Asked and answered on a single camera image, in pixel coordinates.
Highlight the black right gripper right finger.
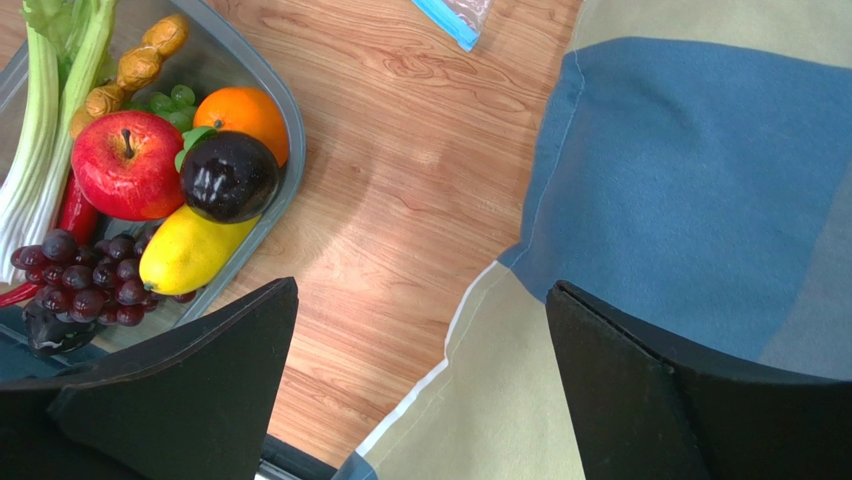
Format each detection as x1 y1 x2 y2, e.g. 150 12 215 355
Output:
545 281 851 479

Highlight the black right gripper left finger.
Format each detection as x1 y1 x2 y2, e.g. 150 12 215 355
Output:
1 278 299 479

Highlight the purple grape bunch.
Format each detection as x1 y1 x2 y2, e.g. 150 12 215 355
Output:
1 226 168 326

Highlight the yellow lemon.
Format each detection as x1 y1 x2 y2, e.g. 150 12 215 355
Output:
139 205 260 296

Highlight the dark mangosteen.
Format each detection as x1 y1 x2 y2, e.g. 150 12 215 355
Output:
22 301 99 356

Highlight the dark purple plum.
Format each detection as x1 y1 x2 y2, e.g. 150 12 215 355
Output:
179 131 283 224

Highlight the red apple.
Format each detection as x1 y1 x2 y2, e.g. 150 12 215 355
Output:
71 110 184 221

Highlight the orange fruit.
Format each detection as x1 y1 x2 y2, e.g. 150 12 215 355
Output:
193 86 289 167

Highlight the ginger root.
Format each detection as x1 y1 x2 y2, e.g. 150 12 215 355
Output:
69 14 190 139

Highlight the clear zip top bag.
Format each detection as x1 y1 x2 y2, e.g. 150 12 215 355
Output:
412 0 493 52

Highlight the red chili pepper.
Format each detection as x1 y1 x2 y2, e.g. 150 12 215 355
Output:
1 173 100 308

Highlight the blue beige plaid pillow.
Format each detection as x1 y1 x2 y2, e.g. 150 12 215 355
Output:
337 1 851 479

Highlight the green grape bunch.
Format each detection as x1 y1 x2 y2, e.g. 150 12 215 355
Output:
123 84 218 171

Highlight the grey plastic tray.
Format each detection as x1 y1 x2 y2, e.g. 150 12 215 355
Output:
1 0 306 380

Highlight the celery stalk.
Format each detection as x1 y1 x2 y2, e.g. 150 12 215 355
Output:
1 0 117 285

